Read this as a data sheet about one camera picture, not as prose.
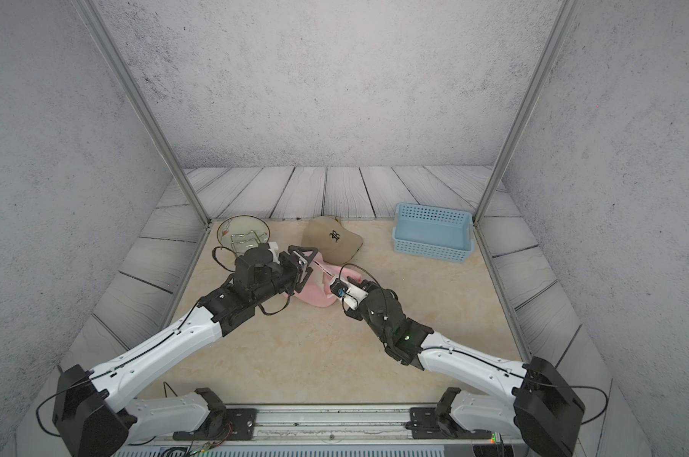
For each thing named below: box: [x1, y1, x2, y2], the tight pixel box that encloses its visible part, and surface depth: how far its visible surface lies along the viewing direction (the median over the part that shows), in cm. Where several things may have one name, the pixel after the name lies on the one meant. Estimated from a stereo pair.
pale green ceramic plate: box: [216, 214, 272, 258], surface depth 102 cm
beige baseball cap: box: [301, 216, 364, 265], surface depth 110 cm
